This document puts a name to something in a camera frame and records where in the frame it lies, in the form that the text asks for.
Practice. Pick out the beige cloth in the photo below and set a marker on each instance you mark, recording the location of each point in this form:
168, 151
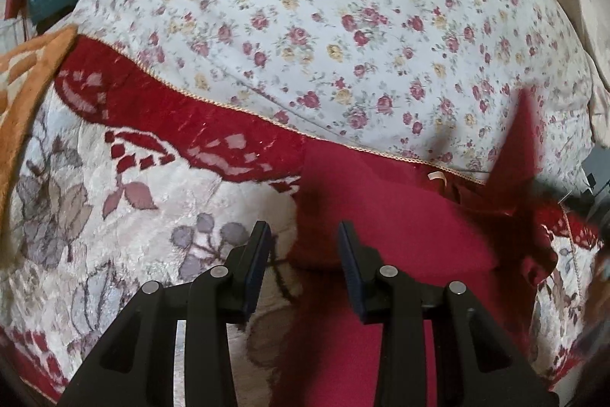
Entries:
572, 6

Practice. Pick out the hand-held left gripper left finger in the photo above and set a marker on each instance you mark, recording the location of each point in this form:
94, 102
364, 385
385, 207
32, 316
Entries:
252, 278

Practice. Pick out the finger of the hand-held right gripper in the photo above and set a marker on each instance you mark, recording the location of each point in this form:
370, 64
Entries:
555, 196

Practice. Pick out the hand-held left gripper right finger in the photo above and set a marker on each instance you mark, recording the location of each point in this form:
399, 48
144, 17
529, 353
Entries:
355, 288

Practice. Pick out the orange checkered mat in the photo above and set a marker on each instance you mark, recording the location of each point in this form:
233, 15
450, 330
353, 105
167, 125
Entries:
24, 68

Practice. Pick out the floral print duvet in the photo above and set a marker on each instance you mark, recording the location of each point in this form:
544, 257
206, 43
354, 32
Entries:
309, 30

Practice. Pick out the red and white floral blanket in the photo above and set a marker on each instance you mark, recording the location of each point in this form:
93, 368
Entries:
119, 206

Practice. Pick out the red garment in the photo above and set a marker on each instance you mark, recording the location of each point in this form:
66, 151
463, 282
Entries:
405, 221

